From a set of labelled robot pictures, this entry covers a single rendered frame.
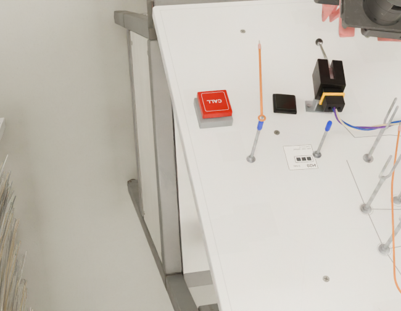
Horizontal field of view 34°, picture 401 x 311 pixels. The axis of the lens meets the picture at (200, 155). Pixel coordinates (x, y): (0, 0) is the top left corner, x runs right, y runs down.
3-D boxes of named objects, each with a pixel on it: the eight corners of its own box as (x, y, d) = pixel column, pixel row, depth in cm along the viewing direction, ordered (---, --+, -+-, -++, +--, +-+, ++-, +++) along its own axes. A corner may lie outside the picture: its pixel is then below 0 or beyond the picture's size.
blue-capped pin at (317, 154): (321, 151, 108) (334, 118, 101) (321, 158, 107) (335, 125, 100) (311, 150, 108) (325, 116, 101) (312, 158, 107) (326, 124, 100)
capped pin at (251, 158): (253, 154, 106) (264, 111, 97) (256, 161, 105) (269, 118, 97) (244, 157, 106) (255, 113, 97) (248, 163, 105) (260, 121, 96)
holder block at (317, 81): (335, 76, 111) (342, 60, 108) (339, 102, 108) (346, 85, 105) (311, 74, 111) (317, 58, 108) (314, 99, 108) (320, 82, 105)
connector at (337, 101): (335, 91, 108) (339, 82, 107) (342, 113, 105) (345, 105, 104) (318, 90, 108) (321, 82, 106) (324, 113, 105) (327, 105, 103)
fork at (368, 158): (361, 153, 109) (390, 96, 97) (372, 153, 109) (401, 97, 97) (363, 163, 107) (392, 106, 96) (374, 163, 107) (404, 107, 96)
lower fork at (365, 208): (361, 214, 101) (392, 160, 90) (358, 205, 102) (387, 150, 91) (373, 213, 102) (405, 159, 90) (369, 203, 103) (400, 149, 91)
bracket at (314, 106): (330, 103, 114) (338, 84, 111) (332, 113, 113) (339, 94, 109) (304, 101, 114) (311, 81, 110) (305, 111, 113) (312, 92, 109)
